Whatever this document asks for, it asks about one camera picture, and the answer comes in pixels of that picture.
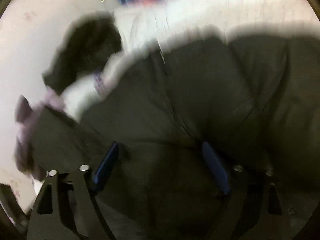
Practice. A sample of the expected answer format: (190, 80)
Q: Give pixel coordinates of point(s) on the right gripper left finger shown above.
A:
(66, 206)

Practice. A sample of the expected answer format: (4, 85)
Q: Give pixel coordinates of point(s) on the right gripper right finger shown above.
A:
(251, 203)

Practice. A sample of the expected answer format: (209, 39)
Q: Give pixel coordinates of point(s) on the black puffer jacket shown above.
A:
(256, 88)

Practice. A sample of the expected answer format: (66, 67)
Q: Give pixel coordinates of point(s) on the purple patterned blanket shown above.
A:
(26, 117)

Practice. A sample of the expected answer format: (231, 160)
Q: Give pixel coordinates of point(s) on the black garment pile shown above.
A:
(86, 48)

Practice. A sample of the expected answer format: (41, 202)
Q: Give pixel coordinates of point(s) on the white striped duvet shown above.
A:
(170, 23)

